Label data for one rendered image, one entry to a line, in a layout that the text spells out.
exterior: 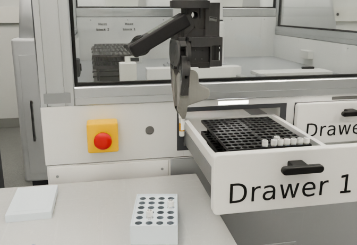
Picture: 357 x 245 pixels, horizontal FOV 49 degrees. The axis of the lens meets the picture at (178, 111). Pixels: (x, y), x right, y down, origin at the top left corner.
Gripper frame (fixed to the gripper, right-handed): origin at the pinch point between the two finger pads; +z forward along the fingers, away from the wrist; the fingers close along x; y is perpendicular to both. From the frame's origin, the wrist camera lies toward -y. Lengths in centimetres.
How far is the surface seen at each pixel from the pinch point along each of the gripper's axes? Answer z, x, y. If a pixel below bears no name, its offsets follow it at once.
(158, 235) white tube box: 20.1, -8.6, -5.8
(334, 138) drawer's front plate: 15, 18, 48
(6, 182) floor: 97, 208, -72
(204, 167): 12.4, 1.2, 5.8
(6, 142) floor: 97, 301, -86
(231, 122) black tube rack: 8.0, 16.5, 17.4
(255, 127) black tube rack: 8.0, 10.9, 21.2
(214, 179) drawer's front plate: 9.6, -11.0, 3.5
